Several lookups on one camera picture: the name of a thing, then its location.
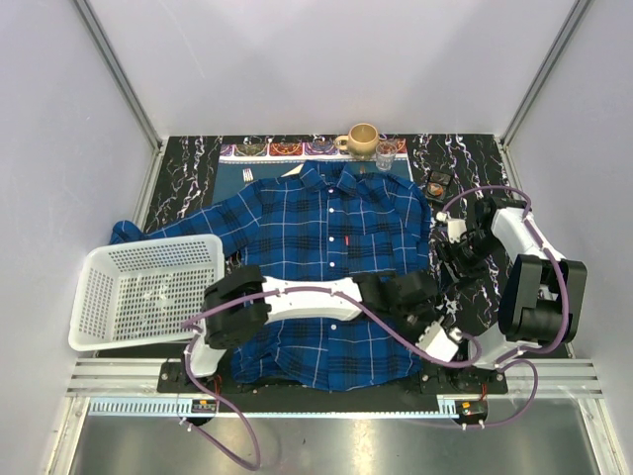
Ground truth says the small clear glass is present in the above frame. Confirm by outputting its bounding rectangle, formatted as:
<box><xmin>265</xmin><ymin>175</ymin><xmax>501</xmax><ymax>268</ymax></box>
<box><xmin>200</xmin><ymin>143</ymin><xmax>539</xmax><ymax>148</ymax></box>
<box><xmin>375</xmin><ymin>141</ymin><xmax>398</xmax><ymax>171</ymax></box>

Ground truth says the silver fork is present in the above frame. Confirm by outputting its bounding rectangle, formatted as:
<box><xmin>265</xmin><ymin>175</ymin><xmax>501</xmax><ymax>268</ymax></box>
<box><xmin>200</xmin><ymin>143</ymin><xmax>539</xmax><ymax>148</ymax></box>
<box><xmin>242</xmin><ymin>168</ymin><xmax>254</xmax><ymax>183</ymax></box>

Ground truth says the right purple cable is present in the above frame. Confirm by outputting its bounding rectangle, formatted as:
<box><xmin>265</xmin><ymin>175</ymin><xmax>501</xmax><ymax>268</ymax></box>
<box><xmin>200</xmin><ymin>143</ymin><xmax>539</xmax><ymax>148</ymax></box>
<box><xmin>409</xmin><ymin>185</ymin><xmax>570</xmax><ymax>429</ymax></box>

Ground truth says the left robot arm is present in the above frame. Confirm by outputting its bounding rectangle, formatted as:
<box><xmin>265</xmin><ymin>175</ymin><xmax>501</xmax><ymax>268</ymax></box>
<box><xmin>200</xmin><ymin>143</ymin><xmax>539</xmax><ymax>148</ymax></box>
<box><xmin>178</xmin><ymin>265</ymin><xmax>463</xmax><ymax>392</ymax></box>

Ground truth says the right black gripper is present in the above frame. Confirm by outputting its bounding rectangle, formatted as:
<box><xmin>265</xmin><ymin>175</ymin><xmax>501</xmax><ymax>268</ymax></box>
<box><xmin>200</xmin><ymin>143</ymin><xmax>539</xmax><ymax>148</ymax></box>
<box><xmin>433</xmin><ymin>230</ymin><xmax>501</xmax><ymax>295</ymax></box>

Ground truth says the blue plaid shirt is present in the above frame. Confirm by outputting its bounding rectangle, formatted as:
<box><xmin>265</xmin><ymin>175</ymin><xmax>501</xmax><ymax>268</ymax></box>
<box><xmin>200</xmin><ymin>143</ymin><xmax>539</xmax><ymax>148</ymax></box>
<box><xmin>108</xmin><ymin>160</ymin><xmax>434</xmax><ymax>393</ymax></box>

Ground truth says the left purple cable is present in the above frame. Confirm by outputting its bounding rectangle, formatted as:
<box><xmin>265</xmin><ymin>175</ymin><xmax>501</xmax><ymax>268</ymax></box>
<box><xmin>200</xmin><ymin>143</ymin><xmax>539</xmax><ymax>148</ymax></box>
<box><xmin>180</xmin><ymin>284</ymin><xmax>484</xmax><ymax>470</ymax></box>

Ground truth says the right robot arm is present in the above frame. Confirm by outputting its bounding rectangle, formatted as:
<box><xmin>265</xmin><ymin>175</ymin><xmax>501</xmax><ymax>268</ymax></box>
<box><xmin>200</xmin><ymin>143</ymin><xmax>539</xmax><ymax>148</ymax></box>
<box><xmin>436</xmin><ymin>196</ymin><xmax>588</xmax><ymax>393</ymax></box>

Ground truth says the purple cable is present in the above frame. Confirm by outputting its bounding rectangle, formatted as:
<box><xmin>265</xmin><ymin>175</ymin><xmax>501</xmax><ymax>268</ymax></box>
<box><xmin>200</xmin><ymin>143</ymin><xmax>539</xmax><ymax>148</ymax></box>
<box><xmin>409</xmin><ymin>185</ymin><xmax>570</xmax><ymax>429</ymax></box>
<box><xmin>180</xmin><ymin>284</ymin><xmax>484</xmax><ymax>470</ymax></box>

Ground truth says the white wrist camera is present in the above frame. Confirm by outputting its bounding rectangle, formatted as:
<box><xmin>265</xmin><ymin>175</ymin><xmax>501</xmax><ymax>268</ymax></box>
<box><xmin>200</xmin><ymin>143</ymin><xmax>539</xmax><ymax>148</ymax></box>
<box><xmin>415</xmin><ymin>322</ymin><xmax>463</xmax><ymax>363</ymax></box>
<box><xmin>435</xmin><ymin>211</ymin><xmax>467</xmax><ymax>243</ymax></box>

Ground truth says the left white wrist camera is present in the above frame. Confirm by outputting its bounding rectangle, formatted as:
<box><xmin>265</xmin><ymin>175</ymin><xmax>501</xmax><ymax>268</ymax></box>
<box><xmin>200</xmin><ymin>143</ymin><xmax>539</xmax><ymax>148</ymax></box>
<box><xmin>415</xmin><ymin>322</ymin><xmax>463</xmax><ymax>363</ymax></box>

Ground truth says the blue patterned placemat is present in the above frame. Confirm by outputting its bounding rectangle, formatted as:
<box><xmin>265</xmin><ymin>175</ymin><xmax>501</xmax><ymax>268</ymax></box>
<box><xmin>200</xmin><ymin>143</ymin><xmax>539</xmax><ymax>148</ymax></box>
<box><xmin>211</xmin><ymin>136</ymin><xmax>416</xmax><ymax>204</ymax></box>

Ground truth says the white square plate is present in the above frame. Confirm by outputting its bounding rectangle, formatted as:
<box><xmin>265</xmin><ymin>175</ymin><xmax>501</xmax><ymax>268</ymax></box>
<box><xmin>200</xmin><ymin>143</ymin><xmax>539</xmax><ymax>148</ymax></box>
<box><xmin>281</xmin><ymin>164</ymin><xmax>303</xmax><ymax>177</ymax></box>

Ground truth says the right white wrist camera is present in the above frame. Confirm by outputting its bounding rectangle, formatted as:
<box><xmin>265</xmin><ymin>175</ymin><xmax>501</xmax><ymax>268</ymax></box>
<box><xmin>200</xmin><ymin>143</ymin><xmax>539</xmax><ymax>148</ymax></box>
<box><xmin>435</xmin><ymin>211</ymin><xmax>467</xmax><ymax>243</ymax></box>

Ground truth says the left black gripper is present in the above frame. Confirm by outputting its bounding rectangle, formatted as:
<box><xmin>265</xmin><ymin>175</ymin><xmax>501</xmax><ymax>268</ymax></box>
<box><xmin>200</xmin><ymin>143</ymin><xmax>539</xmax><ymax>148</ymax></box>
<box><xmin>389</xmin><ymin>303</ymin><xmax>451</xmax><ymax>360</ymax></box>

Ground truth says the white plastic basket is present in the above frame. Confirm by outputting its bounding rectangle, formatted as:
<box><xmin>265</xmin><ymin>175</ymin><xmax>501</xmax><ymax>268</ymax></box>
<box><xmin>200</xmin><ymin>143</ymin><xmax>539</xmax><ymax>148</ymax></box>
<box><xmin>68</xmin><ymin>235</ymin><xmax>225</xmax><ymax>352</ymax></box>

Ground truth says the tan ceramic mug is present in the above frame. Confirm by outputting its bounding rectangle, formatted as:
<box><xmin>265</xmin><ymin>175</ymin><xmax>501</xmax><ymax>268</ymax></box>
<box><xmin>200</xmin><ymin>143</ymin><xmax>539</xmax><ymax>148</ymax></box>
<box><xmin>334</xmin><ymin>123</ymin><xmax>380</xmax><ymax>161</ymax></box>

